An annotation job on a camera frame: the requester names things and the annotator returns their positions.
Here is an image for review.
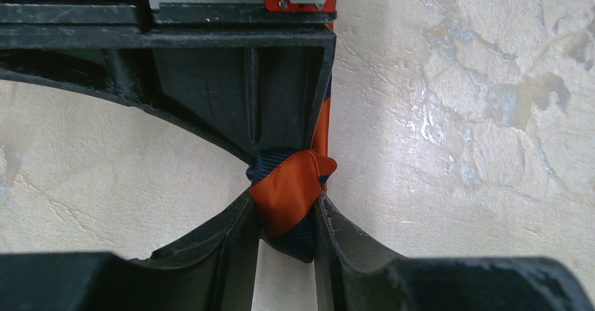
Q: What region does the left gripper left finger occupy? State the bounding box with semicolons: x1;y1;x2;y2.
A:
0;190;261;311

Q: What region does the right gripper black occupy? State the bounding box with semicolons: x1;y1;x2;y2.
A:
1;0;337;164

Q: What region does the orange navy striped tie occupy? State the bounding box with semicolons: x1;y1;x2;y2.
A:
246;87;337;263

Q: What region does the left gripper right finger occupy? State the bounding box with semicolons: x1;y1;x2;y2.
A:
313;196;594;310

